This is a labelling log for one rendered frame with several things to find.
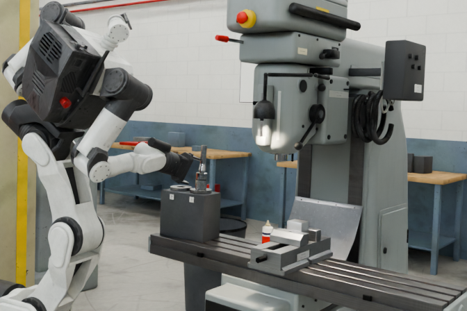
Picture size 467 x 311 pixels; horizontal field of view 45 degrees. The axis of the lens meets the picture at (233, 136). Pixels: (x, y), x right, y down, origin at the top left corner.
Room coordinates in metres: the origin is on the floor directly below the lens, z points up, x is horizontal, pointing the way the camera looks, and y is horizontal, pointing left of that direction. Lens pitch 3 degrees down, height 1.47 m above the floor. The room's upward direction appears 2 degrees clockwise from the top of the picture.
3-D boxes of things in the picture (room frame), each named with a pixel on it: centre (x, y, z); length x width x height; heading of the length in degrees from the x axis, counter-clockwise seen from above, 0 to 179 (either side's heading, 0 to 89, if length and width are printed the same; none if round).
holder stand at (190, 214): (2.29, 0.17, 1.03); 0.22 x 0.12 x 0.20; 58
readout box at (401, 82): (2.07, -0.62, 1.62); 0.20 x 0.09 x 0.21; 141
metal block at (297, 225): (1.99, -0.24, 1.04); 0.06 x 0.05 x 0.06; 53
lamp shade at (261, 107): (1.87, -0.10, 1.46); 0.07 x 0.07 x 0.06
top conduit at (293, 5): (1.98, -0.31, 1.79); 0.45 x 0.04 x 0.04; 141
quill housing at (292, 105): (2.04, -0.18, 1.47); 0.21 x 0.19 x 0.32; 51
